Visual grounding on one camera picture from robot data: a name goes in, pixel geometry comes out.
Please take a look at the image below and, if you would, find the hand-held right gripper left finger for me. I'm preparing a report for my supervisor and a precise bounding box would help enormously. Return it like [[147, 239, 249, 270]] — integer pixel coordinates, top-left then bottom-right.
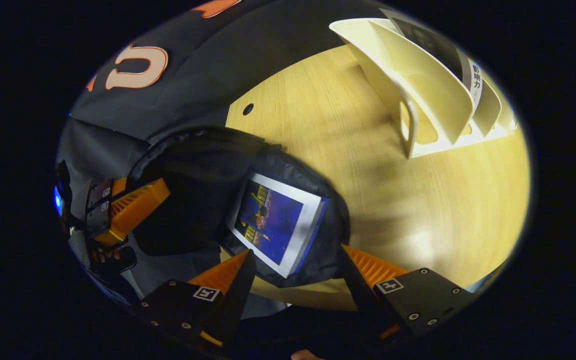
[[133, 249, 258, 348]]

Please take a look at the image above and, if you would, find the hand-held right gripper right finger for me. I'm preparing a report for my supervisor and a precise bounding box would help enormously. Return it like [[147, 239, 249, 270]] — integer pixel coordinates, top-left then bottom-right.
[[340, 244, 475, 343]]

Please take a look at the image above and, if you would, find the black schoolbag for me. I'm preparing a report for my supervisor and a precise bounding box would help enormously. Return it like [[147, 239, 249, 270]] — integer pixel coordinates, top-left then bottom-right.
[[125, 126, 351, 289]]

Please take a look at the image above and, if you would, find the blue cover book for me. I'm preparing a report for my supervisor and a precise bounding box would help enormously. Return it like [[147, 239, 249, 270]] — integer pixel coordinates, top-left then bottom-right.
[[227, 172, 329, 279]]

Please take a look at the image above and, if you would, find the white bookshelf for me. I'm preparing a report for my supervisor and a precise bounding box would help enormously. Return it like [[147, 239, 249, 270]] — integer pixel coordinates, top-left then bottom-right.
[[329, 17, 519, 160]]

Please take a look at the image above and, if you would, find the white book black spine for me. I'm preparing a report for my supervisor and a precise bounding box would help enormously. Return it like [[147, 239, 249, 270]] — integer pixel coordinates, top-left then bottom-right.
[[380, 9, 485, 115]]

